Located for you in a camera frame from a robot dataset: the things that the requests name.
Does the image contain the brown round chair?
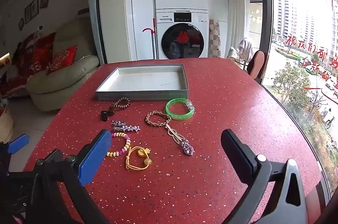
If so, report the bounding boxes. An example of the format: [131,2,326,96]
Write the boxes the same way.
[247,51,269,79]

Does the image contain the yellow cord hair tie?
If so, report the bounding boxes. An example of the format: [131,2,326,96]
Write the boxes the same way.
[125,145,153,171]

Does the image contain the purple heart crystal brooch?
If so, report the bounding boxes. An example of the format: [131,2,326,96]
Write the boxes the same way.
[180,139,195,156]

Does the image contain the checkered cloth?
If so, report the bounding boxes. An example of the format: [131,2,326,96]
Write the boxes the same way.
[208,19,221,58]

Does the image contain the white tall cabinet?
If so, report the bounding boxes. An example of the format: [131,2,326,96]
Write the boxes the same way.
[98,0,155,63]

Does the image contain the black hair claw clip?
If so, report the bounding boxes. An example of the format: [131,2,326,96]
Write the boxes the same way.
[101,109,114,122]

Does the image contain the wall picture frames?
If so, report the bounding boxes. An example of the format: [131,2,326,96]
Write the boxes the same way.
[18,0,49,31]

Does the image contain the red embroidered cushion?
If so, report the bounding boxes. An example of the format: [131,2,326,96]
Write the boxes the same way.
[47,45,77,74]

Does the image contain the green translucent bangle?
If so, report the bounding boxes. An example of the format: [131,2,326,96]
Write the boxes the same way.
[165,98,195,120]

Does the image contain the grey jewelry tray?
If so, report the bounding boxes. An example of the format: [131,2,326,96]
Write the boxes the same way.
[96,64,189,101]

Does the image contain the brown spiral coil hair tie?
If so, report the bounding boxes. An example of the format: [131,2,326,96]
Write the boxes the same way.
[109,96,131,111]

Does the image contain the lower white washing machine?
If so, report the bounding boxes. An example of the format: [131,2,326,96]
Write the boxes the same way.
[155,9,209,60]

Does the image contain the pink yellow coil hair tie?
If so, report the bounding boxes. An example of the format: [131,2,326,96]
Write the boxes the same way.
[106,131,131,158]

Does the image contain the red blanket on sofa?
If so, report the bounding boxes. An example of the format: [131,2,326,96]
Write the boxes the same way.
[1,32,56,96]

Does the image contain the beige leather sofa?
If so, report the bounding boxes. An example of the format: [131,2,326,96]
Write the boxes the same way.
[26,17,100,112]

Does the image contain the silver star hair clip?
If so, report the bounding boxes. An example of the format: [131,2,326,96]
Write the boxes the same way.
[112,120,140,132]

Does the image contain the braided tan rope bracelet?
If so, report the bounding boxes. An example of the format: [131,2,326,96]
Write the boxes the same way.
[144,110,172,127]

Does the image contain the red handled mop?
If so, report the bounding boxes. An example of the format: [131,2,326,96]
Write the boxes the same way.
[142,18,157,60]

